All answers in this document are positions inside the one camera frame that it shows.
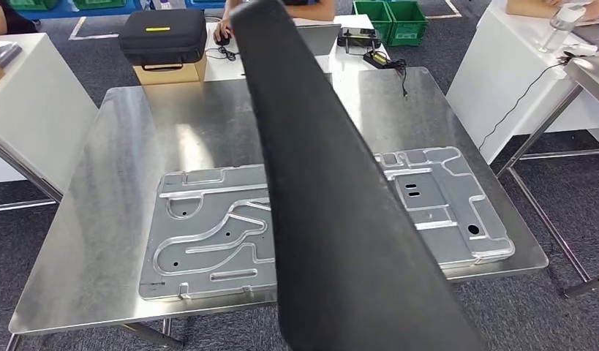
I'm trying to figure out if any person's right hand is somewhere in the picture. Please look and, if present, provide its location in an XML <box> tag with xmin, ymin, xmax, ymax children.
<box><xmin>212</xmin><ymin>18</ymin><xmax>233</xmax><ymax>45</ymax></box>

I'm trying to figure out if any black plastic plate part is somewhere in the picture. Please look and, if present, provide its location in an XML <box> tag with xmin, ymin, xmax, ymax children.
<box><xmin>228</xmin><ymin>0</ymin><xmax>486</xmax><ymax>351</ymax></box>

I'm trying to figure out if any steel workbench table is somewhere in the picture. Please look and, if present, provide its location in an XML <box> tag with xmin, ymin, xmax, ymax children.
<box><xmin>4</xmin><ymin>66</ymin><xmax>551</xmax><ymax>351</ymax></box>

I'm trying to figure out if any blue pallet rack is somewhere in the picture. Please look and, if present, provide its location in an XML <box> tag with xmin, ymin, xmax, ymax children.
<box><xmin>17</xmin><ymin>0</ymin><xmax>141</xmax><ymax>21</ymax></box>
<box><xmin>182</xmin><ymin>0</ymin><xmax>227</xmax><ymax>10</ymax></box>

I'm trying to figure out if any black carrying case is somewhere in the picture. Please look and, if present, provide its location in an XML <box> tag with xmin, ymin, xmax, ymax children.
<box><xmin>118</xmin><ymin>8</ymin><xmax>208</xmax><ymax>71</ymax></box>

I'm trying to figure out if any person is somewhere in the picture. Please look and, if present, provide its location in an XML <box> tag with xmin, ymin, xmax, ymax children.
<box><xmin>0</xmin><ymin>0</ymin><xmax>39</xmax><ymax>37</ymax></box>
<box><xmin>212</xmin><ymin>0</ymin><xmax>337</xmax><ymax>45</ymax></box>
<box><xmin>504</xmin><ymin>0</ymin><xmax>599</xmax><ymax>23</ymax></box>

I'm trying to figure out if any grey laptop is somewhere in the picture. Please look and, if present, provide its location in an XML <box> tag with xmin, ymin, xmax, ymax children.
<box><xmin>295</xmin><ymin>23</ymin><xmax>343</xmax><ymax>58</ymax></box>

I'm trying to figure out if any green plastic crate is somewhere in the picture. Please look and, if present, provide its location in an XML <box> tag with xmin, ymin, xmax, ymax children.
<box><xmin>383</xmin><ymin>0</ymin><xmax>430</xmax><ymax>48</ymax></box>
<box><xmin>7</xmin><ymin>0</ymin><xmax>59</xmax><ymax>12</ymax></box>
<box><xmin>351</xmin><ymin>0</ymin><xmax>395</xmax><ymax>45</ymax></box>
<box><xmin>72</xmin><ymin>0</ymin><xmax>127</xmax><ymax>11</ymax></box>

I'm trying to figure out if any white floor tape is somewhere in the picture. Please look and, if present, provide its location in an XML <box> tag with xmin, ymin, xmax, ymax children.
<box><xmin>67</xmin><ymin>15</ymin><xmax>121</xmax><ymax>42</ymax></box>
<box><xmin>423</xmin><ymin>0</ymin><xmax>464</xmax><ymax>20</ymax></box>

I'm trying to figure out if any black remote controller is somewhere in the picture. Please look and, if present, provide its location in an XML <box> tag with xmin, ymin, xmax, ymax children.
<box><xmin>336</xmin><ymin>27</ymin><xmax>383</xmax><ymax>55</ymax></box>

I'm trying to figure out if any white desk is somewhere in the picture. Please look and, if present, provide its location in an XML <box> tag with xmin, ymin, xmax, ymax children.
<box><xmin>203</xmin><ymin>13</ymin><xmax>393</xmax><ymax>83</ymax></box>
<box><xmin>0</xmin><ymin>32</ymin><xmax>99</xmax><ymax>196</ymax></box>
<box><xmin>445</xmin><ymin>0</ymin><xmax>599</xmax><ymax>167</ymax></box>

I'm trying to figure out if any black charger brick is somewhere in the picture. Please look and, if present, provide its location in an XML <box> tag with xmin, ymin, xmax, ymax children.
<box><xmin>362</xmin><ymin>50</ymin><xmax>392</xmax><ymax>69</ymax></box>

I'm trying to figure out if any stamped metal panel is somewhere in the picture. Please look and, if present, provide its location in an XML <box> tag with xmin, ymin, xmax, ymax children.
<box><xmin>137</xmin><ymin>146</ymin><xmax>516</xmax><ymax>303</ymax></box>

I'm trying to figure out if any grey flat device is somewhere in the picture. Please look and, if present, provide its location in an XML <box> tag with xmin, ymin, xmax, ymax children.
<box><xmin>0</xmin><ymin>41</ymin><xmax>23</xmax><ymax>69</ymax></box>

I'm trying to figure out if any steel side table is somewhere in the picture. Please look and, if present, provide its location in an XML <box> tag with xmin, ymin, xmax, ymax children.
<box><xmin>494</xmin><ymin>54</ymin><xmax>599</xmax><ymax>300</ymax></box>
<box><xmin>0</xmin><ymin>135</ymin><xmax>64</xmax><ymax>214</ymax></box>

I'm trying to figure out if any clear plastic bottle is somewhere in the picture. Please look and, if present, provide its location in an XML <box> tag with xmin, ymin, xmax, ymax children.
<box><xmin>538</xmin><ymin>2</ymin><xmax>587</xmax><ymax>55</ymax></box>

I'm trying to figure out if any small white device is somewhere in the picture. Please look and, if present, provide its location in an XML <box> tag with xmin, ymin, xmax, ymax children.
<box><xmin>562</xmin><ymin>42</ymin><xmax>599</xmax><ymax>58</ymax></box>

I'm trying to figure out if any black mouse cable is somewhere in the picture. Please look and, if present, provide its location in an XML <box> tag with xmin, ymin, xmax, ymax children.
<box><xmin>204</xmin><ymin>45</ymin><xmax>241</xmax><ymax>63</ymax></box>

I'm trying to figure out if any black charger cable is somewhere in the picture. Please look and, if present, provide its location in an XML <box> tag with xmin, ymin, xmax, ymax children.
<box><xmin>386</xmin><ymin>58</ymin><xmax>410</xmax><ymax>99</ymax></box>

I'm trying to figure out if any black desk cable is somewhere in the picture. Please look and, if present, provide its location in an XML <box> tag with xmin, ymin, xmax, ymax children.
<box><xmin>477</xmin><ymin>57</ymin><xmax>574</xmax><ymax>152</ymax></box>

